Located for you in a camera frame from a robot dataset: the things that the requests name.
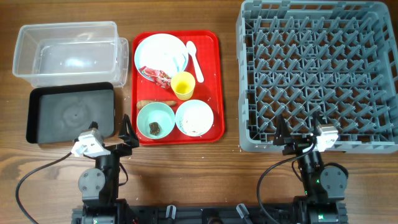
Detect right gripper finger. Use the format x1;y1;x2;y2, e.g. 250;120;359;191
273;114;294;146
312;111;324;134

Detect red snack wrapper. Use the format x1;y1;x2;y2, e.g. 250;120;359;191
139;66;172;89

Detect light blue bowl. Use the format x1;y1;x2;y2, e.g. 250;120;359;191
175;100;214;137

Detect white rice grains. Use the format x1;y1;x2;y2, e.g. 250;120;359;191
180;110;211;136

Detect yellow plastic cup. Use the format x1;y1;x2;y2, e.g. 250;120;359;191
170;72;196;101

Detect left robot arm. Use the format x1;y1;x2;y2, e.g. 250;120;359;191
71;114;139;224

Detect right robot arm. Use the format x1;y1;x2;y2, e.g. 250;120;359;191
273;112;349;223

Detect grey dishwasher rack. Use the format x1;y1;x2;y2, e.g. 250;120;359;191
236;1;397;154

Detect clear plastic waste bin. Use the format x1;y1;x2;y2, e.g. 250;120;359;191
12;21;129;88

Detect dark brown food scrap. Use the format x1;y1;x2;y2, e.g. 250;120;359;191
149;122;160;136

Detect brown carrot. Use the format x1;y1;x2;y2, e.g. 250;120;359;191
136;99;178;110

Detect green bowl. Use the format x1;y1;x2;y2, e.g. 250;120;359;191
136;102;175;139

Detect black plastic tray bin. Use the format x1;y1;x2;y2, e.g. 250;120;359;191
25;82;115;144

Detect red serving tray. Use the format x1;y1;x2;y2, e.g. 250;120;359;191
131;30;225;146

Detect light blue plate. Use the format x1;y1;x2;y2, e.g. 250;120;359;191
134;34;189;82

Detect white plastic spoon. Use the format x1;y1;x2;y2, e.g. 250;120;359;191
186;41;205;83

